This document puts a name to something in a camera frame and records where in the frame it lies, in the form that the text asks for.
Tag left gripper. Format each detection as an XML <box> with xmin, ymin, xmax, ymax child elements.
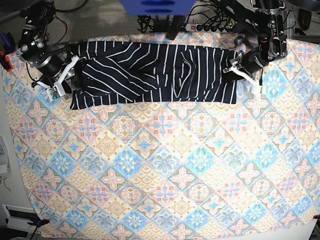
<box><xmin>222</xmin><ymin>51</ymin><xmax>269</xmax><ymax>83</ymax></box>

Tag blue clamp handles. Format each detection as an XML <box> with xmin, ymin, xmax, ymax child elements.
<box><xmin>0</xmin><ymin>32</ymin><xmax>16</xmax><ymax>53</ymax></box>

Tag white tray bottom left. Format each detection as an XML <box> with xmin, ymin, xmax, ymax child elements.
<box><xmin>2</xmin><ymin>204</ymin><xmax>38</xmax><ymax>233</ymax></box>

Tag patterned tile tablecloth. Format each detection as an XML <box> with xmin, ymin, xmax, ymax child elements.
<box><xmin>0</xmin><ymin>40</ymin><xmax>320</xmax><ymax>240</ymax></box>

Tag orange clamp bottom left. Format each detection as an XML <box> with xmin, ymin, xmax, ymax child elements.
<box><xmin>27</xmin><ymin>218</ymin><xmax>50</xmax><ymax>228</ymax></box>

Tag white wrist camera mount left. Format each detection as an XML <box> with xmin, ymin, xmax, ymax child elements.
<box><xmin>222</xmin><ymin>49</ymin><xmax>265</xmax><ymax>95</ymax></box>

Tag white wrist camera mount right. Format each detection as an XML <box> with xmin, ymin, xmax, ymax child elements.
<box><xmin>31</xmin><ymin>55</ymin><xmax>80</xmax><ymax>102</ymax></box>

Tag white box left edge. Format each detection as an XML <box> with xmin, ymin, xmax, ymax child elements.
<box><xmin>0</xmin><ymin>136</ymin><xmax>11</xmax><ymax>177</ymax></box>

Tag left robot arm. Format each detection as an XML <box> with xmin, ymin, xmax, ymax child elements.
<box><xmin>217</xmin><ymin>0</ymin><xmax>288</xmax><ymax>83</ymax></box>

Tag navy white striped T-shirt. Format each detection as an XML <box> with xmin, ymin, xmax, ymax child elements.
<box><xmin>70</xmin><ymin>41</ymin><xmax>237</xmax><ymax>110</ymax></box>

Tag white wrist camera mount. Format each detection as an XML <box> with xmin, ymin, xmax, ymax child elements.
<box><xmin>31</xmin><ymin>55</ymin><xmax>80</xmax><ymax>102</ymax></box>
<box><xmin>222</xmin><ymin>49</ymin><xmax>265</xmax><ymax>95</ymax></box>

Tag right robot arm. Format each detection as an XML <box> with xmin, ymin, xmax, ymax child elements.
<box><xmin>16</xmin><ymin>0</ymin><xmax>74</xmax><ymax>89</ymax></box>

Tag red black clamp left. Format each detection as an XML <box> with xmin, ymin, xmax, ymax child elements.
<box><xmin>0</xmin><ymin>50</ymin><xmax>13</xmax><ymax>72</ymax></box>

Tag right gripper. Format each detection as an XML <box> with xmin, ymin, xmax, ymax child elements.
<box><xmin>32</xmin><ymin>55</ymin><xmax>84</xmax><ymax>90</ymax></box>

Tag white power strip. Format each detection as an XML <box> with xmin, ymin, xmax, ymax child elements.
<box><xmin>184</xmin><ymin>23</ymin><xmax>233</xmax><ymax>33</ymax></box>

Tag black remote-like device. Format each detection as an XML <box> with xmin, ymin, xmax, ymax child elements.
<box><xmin>165</xmin><ymin>15</ymin><xmax>186</xmax><ymax>41</ymax></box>

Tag blue box overhead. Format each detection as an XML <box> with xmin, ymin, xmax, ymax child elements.
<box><xmin>119</xmin><ymin>0</ymin><xmax>196</xmax><ymax>16</ymax></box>

